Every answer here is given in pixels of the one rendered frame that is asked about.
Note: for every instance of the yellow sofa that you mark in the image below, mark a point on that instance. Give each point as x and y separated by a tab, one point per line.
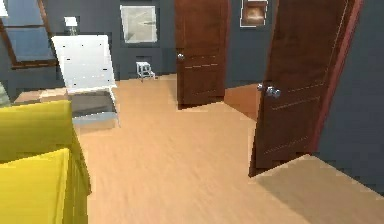
33	156

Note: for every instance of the silver round door knob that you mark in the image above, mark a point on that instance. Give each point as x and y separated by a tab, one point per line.
180	56
270	90

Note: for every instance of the tan cardboard box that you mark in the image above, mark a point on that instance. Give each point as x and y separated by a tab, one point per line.
41	95

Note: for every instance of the brown framed wall picture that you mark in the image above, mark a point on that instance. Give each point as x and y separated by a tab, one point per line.
254	12

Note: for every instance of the grey framed wall picture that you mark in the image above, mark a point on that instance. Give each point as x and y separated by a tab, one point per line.
138	24

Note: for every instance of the small white step stool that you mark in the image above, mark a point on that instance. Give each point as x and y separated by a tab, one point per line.
144	70

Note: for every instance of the dark brown room door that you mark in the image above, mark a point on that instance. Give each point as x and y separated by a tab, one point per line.
200	50
296	86

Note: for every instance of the brown framed window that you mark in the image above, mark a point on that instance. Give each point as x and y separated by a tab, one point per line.
25	33

